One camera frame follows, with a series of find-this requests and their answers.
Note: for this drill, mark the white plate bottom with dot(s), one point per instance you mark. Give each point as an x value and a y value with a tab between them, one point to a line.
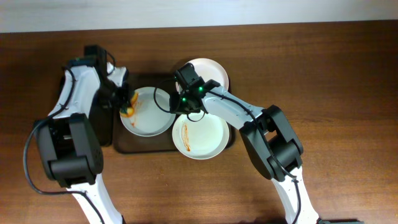
200	136

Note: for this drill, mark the black small tray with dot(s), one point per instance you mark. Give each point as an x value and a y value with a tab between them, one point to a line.
102	124

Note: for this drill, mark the white plate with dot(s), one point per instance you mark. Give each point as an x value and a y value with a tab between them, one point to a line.
209	69
147	120
200	136

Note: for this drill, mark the green and yellow sponge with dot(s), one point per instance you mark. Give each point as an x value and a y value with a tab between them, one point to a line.
128	109

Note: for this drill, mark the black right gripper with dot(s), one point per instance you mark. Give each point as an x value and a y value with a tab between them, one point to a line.
179	104

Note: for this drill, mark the brown large tray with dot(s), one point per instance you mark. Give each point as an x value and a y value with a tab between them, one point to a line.
126	142

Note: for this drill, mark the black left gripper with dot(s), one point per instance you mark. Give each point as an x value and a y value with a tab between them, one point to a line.
125	99

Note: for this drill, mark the white plate top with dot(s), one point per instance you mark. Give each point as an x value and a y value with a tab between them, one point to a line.
209	69

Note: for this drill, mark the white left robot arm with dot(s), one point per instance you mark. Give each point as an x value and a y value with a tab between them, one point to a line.
69	148

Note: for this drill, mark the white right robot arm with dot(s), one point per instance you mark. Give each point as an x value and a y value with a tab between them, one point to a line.
272	145

